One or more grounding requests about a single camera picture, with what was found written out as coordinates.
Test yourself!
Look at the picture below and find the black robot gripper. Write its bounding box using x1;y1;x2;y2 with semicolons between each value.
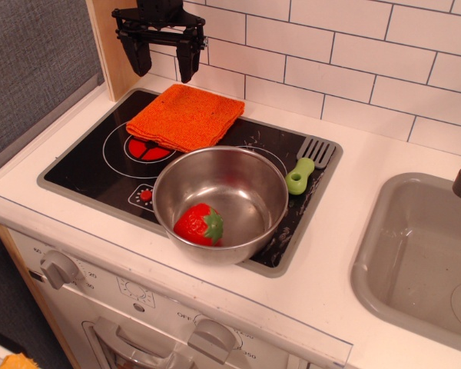
111;1;207;83

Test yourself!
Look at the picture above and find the stainless steel bowl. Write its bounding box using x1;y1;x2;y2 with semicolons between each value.
153;146;288;265

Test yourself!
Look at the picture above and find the red toy strawberry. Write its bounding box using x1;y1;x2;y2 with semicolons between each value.
173;203;224;246

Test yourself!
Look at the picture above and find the orange folded cloth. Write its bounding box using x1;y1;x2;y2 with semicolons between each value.
126;85;245;153

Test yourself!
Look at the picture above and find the wooden side panel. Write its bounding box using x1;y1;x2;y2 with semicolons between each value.
85;0;140;101

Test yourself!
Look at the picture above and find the black toy stove top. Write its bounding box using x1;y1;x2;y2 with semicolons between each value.
38;90;343;277

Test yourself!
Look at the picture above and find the grey timer knob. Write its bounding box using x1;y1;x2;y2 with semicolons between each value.
40;251;79;290

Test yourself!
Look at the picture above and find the grey oven knob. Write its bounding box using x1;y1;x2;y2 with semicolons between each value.
187;319;237;364

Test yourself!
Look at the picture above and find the grey toy sink basin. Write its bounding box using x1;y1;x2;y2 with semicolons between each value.
351;173;461;351

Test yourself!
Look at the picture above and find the orange object bottom corner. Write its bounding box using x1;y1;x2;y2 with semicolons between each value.
0;353;39;369

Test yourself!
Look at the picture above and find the grey spatula green handle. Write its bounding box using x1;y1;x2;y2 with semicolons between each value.
285;136;337;195

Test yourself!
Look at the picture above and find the grey oven door handle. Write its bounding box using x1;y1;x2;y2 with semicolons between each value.
91;317;196;368

